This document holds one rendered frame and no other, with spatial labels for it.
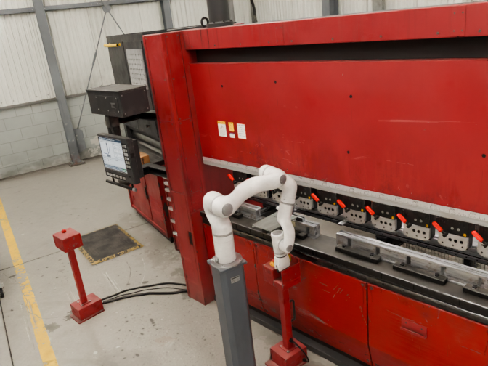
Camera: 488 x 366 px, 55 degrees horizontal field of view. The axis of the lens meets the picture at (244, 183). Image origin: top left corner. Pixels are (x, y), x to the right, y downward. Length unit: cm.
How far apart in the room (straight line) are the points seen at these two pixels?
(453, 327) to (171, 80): 245
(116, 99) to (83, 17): 616
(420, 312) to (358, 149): 98
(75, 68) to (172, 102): 612
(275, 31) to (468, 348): 207
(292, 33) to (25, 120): 724
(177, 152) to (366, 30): 179
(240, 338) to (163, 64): 199
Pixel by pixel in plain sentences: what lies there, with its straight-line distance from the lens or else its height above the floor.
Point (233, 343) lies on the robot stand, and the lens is 304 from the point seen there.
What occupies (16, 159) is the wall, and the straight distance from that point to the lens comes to 961.
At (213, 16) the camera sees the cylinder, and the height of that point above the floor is 237.
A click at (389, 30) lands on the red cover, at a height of 221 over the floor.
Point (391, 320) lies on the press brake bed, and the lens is 302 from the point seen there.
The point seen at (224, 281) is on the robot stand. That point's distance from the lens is 279.
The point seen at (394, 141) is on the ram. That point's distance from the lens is 264.
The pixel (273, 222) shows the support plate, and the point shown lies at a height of 100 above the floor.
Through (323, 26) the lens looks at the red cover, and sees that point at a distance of 275.
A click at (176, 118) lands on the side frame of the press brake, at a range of 362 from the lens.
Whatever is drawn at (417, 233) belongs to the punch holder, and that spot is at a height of 113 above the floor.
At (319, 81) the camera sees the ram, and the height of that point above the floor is 195.
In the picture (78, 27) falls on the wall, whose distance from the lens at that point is 962.
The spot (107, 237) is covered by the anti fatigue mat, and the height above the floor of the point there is 1.
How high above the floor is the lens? 236
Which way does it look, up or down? 20 degrees down
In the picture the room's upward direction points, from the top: 7 degrees counter-clockwise
